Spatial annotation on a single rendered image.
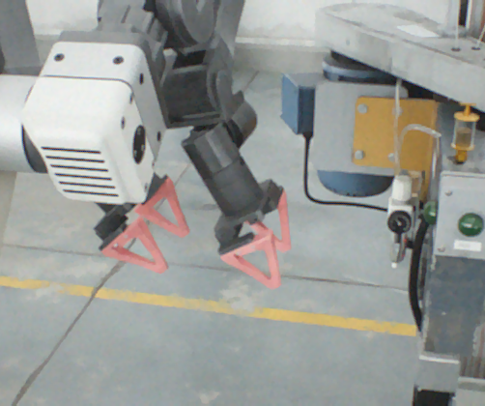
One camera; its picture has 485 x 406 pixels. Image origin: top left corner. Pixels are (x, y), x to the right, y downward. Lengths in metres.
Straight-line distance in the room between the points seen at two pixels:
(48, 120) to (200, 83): 0.25
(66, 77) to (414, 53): 0.60
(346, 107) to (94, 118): 0.74
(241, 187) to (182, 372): 1.87
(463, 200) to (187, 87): 0.34
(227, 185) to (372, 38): 0.42
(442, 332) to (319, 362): 1.76
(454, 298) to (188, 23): 0.49
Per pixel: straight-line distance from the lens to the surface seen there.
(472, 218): 0.89
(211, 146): 0.88
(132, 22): 0.75
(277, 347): 2.83
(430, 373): 1.06
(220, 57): 0.89
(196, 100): 0.86
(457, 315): 1.02
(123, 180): 0.68
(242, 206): 0.90
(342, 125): 1.32
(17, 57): 1.02
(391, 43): 1.17
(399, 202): 1.17
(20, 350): 2.93
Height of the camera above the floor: 1.68
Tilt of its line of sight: 25 degrees down
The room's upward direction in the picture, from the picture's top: straight up
